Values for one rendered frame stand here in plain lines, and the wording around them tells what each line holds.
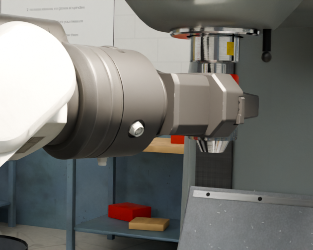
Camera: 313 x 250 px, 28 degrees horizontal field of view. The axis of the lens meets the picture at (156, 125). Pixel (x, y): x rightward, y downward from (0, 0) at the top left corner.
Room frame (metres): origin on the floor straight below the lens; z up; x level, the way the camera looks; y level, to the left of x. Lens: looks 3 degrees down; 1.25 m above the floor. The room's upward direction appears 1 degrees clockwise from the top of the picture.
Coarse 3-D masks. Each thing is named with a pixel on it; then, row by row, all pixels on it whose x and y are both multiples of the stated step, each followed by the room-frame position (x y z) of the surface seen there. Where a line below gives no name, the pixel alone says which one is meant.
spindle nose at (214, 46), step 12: (192, 36) 0.58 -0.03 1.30; (204, 36) 0.57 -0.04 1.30; (216, 36) 0.57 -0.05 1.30; (228, 36) 0.57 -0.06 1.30; (192, 48) 0.58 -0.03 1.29; (204, 48) 0.57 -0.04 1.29; (216, 48) 0.57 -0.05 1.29; (192, 60) 0.58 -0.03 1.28; (204, 60) 0.57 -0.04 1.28; (216, 60) 0.57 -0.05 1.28; (228, 60) 0.57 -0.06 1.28
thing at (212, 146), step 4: (196, 140) 0.59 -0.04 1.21; (200, 140) 0.58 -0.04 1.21; (204, 140) 0.58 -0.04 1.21; (200, 144) 0.58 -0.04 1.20; (204, 144) 0.58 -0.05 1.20; (208, 144) 0.58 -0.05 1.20; (212, 144) 0.58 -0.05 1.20; (216, 144) 0.58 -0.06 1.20; (220, 144) 0.58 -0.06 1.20; (224, 144) 0.58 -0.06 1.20; (200, 148) 0.59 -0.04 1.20; (204, 148) 0.58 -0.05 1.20; (208, 148) 0.58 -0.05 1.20; (212, 148) 0.58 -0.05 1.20; (216, 148) 0.58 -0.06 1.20; (220, 148) 0.58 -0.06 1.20; (224, 148) 0.59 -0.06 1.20; (212, 152) 0.58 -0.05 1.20; (216, 152) 0.58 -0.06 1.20; (220, 152) 0.58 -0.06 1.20
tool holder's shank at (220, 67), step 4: (204, 64) 0.59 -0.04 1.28; (208, 64) 0.58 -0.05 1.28; (212, 64) 0.58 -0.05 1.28; (216, 64) 0.58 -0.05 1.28; (220, 64) 0.58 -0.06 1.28; (224, 64) 0.59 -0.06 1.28; (204, 68) 0.59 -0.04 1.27; (208, 68) 0.58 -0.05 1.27; (212, 68) 0.58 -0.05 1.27; (216, 68) 0.58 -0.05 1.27; (220, 68) 0.58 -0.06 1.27; (224, 68) 0.59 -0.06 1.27; (204, 72) 0.59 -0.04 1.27; (208, 72) 0.58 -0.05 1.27; (212, 72) 0.58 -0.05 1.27; (216, 72) 0.58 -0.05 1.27; (220, 72) 0.58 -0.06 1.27; (224, 72) 0.59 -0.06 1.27
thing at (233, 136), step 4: (236, 128) 0.58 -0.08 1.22; (232, 132) 0.58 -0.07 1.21; (236, 132) 0.58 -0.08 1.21; (188, 136) 0.59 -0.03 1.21; (192, 136) 0.58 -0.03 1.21; (228, 136) 0.57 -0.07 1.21; (232, 136) 0.58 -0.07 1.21; (236, 136) 0.59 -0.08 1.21; (208, 140) 0.57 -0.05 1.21; (212, 140) 0.57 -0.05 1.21; (216, 140) 0.57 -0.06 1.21; (220, 140) 0.57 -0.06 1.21; (224, 140) 0.57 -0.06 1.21; (228, 140) 0.57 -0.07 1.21
